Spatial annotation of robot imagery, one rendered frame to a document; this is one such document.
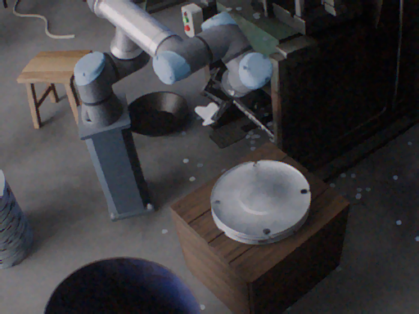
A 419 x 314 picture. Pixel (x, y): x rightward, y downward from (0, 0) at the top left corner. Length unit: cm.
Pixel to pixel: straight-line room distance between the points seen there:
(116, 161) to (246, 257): 65
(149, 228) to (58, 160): 63
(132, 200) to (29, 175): 63
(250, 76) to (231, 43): 9
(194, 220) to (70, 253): 66
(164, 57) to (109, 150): 78
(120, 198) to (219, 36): 100
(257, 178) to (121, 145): 50
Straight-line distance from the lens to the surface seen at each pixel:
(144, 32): 118
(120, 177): 192
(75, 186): 226
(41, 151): 251
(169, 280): 135
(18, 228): 202
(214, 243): 149
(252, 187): 155
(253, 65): 114
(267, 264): 143
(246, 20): 183
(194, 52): 112
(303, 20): 170
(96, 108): 174
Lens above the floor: 154
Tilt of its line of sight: 44 degrees down
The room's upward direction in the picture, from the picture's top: 9 degrees counter-clockwise
